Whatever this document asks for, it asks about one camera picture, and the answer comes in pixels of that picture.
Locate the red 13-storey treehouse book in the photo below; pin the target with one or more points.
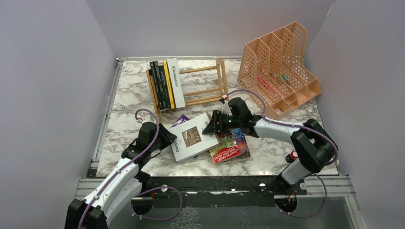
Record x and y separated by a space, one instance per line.
226 150

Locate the green marker in organizer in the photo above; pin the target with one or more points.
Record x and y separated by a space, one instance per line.
284 78

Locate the black moon and sixpence book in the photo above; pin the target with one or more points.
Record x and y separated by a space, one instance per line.
156 84

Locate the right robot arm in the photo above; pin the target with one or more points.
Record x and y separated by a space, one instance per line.
313 145

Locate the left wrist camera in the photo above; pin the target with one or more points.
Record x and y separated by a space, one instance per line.
146 118

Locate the yellow book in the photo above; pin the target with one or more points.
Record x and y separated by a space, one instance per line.
168 81

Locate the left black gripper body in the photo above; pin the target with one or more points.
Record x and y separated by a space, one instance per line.
154 146

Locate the green alice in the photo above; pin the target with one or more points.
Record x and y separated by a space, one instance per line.
160 84

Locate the purple 52-storey treehouse book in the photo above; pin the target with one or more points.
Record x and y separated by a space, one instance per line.
183 118

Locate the floral little women book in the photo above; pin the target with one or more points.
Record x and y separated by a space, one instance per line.
165 87

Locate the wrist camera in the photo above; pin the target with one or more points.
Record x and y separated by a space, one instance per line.
225 106
146 118

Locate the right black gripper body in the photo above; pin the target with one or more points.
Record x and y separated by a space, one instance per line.
229 122

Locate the black front rail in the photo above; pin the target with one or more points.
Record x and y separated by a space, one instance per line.
215 192

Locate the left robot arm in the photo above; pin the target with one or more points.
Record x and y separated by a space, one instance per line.
98 209

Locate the red item in organizer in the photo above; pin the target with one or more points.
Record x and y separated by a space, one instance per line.
264 85

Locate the white furniture book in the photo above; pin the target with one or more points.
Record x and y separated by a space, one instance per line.
190 140

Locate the red black small bottle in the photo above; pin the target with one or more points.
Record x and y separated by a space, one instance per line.
291 157

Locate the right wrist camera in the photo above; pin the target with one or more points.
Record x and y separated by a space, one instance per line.
225 106

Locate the wooden book rack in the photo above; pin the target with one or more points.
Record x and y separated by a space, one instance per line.
203 81

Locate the white afternoon tea coffee book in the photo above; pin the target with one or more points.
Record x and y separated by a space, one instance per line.
174 72

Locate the blue book under red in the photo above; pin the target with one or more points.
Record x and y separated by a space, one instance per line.
242 145

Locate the orange plastic file organizer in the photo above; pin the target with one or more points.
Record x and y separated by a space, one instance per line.
271 55

